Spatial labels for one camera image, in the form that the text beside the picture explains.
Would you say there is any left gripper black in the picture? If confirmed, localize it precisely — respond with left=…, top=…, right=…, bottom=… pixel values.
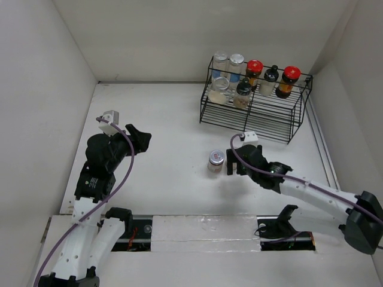
left=105, top=124, right=150, bottom=171

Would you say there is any black cap spice bottle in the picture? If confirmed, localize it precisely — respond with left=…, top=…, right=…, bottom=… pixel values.
left=233, top=77, right=252, bottom=109

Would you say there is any clear glass jar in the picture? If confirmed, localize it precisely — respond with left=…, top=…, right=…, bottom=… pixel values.
left=208, top=77, right=232, bottom=105

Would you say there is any black cap white powder bottle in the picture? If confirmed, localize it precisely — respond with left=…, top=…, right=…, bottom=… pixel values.
left=259, top=65, right=279, bottom=96

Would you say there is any tall jar blue label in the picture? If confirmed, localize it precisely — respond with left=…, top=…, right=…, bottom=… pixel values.
left=211, top=51, right=228, bottom=81
left=228, top=53, right=244, bottom=90

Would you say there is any red lid dark sauce jar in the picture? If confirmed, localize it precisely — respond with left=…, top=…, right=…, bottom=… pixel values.
left=245, top=60, right=263, bottom=91

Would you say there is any red lid sauce jar front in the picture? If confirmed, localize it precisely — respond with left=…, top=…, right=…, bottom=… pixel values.
left=275, top=66, right=301, bottom=99

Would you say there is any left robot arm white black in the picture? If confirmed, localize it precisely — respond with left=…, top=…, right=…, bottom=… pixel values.
left=34, top=119, right=152, bottom=286

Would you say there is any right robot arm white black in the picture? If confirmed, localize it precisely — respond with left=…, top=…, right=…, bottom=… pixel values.
left=226, top=144, right=382, bottom=255

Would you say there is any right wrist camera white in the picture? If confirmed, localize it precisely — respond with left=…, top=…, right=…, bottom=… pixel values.
left=240, top=131, right=259, bottom=145

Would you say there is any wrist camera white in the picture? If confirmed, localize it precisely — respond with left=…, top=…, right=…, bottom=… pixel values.
left=98, top=110, right=119, bottom=136
left=240, top=131, right=259, bottom=145

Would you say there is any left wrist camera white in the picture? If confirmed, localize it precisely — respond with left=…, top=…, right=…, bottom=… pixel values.
left=98, top=110, right=119, bottom=136

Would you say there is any black wire rack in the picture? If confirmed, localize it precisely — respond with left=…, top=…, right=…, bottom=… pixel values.
left=199, top=60, right=314, bottom=144

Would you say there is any right side metal rail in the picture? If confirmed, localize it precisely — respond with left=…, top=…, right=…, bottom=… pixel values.
left=306, top=96, right=340, bottom=189

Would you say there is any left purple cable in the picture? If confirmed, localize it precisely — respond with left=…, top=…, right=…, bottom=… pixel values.
left=33, top=117, right=135, bottom=287

